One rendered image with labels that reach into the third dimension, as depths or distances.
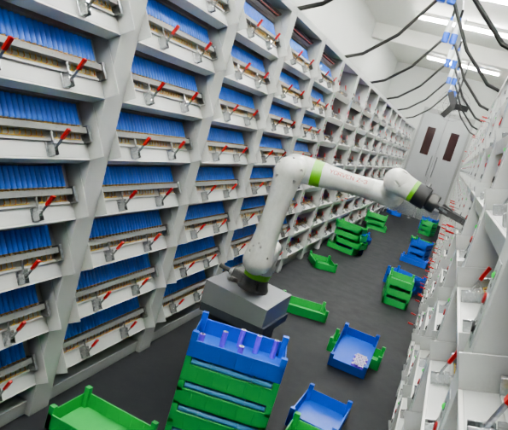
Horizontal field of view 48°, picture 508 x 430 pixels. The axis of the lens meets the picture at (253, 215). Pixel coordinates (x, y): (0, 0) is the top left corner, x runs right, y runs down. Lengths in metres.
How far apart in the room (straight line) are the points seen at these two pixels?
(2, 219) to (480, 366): 1.22
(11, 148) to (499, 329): 1.20
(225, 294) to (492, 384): 1.85
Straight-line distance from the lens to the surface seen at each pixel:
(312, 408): 2.66
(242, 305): 2.54
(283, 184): 2.33
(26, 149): 1.60
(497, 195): 1.49
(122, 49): 1.82
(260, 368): 1.79
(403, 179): 2.36
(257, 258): 2.40
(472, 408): 0.78
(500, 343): 0.82
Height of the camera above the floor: 1.16
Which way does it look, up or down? 10 degrees down
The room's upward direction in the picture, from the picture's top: 17 degrees clockwise
